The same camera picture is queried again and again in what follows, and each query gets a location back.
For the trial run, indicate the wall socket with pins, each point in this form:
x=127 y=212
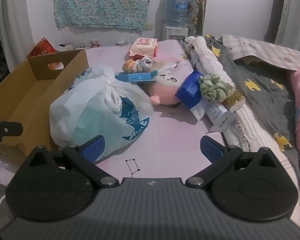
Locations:
x=148 y=27

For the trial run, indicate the patterned board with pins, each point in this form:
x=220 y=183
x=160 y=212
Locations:
x=197 y=12

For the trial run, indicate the gold box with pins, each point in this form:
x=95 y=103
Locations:
x=234 y=100

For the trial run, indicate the blue packet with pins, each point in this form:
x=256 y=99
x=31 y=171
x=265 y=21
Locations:
x=189 y=90

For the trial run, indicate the orange striped sock bundle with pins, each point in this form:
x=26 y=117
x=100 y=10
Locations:
x=128 y=66

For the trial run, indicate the large water bottle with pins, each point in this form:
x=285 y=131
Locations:
x=176 y=10

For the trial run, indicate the grey curtain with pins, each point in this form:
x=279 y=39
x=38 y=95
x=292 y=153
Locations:
x=292 y=17

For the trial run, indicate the green scrunchie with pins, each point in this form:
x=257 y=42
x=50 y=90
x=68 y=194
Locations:
x=212 y=87

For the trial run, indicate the pink printed bed sheet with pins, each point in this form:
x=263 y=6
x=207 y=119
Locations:
x=170 y=135

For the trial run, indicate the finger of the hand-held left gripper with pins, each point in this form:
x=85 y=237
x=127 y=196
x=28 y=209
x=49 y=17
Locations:
x=7 y=130

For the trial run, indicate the white plastic bag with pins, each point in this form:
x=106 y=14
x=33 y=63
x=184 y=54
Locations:
x=90 y=110

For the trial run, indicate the white water dispenser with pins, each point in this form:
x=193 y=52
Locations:
x=175 y=32

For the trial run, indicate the brown cardboard box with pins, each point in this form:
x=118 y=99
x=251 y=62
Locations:
x=20 y=97

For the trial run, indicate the white fringed towel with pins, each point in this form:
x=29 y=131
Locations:
x=247 y=130

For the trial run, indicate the checked blanket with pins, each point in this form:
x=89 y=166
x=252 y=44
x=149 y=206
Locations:
x=264 y=50

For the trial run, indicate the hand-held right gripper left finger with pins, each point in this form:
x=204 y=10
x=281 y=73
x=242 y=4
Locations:
x=93 y=149

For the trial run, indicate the grey dinosaur print blanket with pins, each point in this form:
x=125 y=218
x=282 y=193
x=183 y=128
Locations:
x=259 y=97

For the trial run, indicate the pink wet wipes packet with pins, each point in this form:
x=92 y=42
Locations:
x=143 y=46

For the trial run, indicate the floral wall cloth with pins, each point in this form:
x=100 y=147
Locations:
x=102 y=5

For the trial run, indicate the white curtain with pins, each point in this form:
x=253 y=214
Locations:
x=15 y=17

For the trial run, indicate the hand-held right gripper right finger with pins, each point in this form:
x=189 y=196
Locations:
x=211 y=149

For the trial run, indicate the light blue box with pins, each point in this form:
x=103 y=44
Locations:
x=135 y=77

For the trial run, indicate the pink plush toy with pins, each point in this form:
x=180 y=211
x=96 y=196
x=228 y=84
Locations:
x=165 y=92

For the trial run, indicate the red printed bag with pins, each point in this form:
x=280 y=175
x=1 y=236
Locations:
x=42 y=47

